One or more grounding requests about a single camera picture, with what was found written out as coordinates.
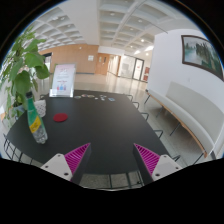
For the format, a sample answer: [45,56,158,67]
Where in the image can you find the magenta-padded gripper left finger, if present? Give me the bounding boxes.
[40,142,93,185]

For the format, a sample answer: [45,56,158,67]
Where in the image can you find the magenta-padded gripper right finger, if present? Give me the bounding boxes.
[132,142,184,186]

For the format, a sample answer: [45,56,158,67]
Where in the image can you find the green-labelled clear drink bottle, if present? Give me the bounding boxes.
[25,91,49,145]

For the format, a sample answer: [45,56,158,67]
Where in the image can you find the flat round red coaster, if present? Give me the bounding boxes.
[52,112,69,123]

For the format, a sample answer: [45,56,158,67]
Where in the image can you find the long white bench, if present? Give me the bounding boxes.
[144,81,224,160]

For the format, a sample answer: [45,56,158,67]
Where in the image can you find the grey plant pot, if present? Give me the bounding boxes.
[12,104,28,118]

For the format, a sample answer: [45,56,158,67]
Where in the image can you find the clear acrylic sign stand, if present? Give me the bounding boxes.
[49,63,77,99]

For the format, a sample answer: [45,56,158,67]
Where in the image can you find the dark-framed glass door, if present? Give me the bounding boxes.
[119,54,145,81]

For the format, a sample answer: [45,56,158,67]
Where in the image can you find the green leafy potted plant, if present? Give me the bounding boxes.
[0,28,51,128]

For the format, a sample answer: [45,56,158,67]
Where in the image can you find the recessed ceiling lights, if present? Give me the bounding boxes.
[49,11,156,56]

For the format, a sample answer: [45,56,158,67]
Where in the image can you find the dark-framed landscape painting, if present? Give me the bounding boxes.
[180,34,224,82]

